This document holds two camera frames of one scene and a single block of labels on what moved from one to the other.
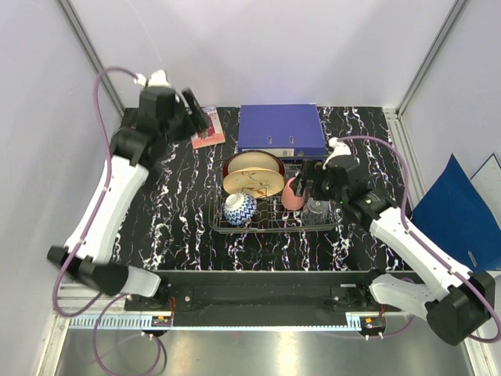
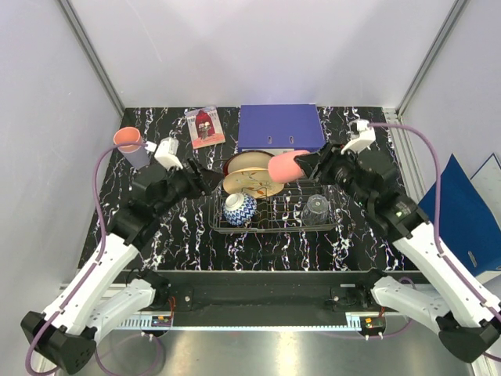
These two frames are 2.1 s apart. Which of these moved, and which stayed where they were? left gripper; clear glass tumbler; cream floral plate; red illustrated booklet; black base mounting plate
Moved: left gripper
Stayed: clear glass tumbler; black base mounting plate; red illustrated booklet; cream floral plate
